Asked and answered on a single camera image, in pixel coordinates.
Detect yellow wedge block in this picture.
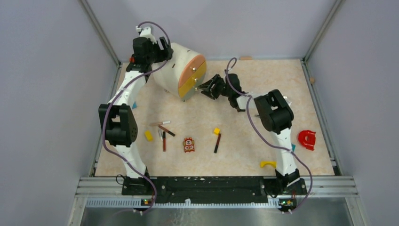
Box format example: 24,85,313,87
144,130,153,142

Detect red horseshoe toy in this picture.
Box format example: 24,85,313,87
297,130,316,151

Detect cream round drawer organizer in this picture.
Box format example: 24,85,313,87
152,42,207,101

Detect clear plastic wrapper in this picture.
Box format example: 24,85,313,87
284,96,292,106

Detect red owl number toy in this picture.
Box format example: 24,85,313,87
183,137,195,153

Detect small yellow cube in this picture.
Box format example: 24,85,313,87
213,128,221,136

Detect yellow arch block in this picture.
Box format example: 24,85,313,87
259,161,277,169

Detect wooden peg at wall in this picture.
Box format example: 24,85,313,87
239,56,253,61

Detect dark red lip gloss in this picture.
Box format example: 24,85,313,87
214,133,222,153

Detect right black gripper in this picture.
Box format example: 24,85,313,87
198,75,231,100

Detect brown lipstick tube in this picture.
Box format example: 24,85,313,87
158,125,176,137

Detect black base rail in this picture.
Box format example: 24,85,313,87
121,176,307,204

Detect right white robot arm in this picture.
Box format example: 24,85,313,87
196,57,310,198

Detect nude concealer tube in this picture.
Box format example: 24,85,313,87
150,121,171,126

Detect white glue tube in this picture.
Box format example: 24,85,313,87
158,129,163,141

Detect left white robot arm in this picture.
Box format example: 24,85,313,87
98,21,174,195

